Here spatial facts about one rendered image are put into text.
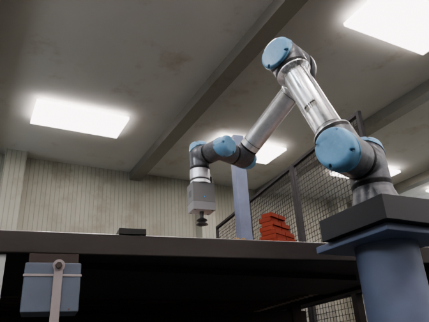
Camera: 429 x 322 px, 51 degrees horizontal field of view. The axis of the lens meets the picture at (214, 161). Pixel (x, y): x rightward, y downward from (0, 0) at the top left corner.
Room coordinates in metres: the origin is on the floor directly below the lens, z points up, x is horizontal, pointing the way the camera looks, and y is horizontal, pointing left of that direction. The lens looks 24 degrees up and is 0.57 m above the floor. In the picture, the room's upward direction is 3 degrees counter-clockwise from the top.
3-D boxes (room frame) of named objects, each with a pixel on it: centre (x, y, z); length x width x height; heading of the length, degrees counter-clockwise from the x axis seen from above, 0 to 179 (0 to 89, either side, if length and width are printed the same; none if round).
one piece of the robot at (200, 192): (1.55, 0.06, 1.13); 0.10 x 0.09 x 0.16; 24
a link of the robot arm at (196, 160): (1.53, 0.05, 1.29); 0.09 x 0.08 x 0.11; 48
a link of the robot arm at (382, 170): (1.25, -0.45, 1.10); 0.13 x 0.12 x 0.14; 138
